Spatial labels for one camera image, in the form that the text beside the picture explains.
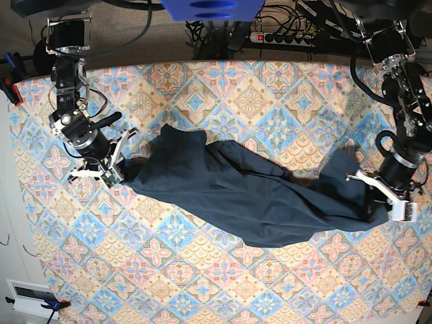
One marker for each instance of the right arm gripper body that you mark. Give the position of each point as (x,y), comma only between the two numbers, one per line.
(98,152)

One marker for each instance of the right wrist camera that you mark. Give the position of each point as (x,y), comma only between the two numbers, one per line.
(112,177)

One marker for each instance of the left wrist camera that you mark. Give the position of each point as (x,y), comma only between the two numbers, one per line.
(404,211)

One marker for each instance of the white floor vent box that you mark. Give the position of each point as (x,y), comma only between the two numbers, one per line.
(28,298)

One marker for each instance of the orange clamp lower right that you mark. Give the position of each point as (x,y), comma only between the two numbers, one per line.
(424,303)

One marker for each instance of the patterned tablecloth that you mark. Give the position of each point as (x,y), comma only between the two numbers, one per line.
(120,257)

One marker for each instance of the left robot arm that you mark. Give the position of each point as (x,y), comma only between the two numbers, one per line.
(392,52)

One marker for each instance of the dark blue t-shirt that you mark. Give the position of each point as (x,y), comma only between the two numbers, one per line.
(251,197)

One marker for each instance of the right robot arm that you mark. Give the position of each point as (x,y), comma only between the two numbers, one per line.
(67,39)

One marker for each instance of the blue clamp lower left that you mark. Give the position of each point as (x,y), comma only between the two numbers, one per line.
(50,305)

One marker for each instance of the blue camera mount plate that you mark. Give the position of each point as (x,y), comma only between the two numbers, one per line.
(213,10)

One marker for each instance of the black round stool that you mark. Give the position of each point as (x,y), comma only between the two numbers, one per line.
(39,58)

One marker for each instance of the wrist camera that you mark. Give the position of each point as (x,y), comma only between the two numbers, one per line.
(404,211)
(112,177)

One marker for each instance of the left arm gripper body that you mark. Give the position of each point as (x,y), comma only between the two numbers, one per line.
(403,155)

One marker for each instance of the white power strip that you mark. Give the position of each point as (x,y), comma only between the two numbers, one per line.
(280,39)

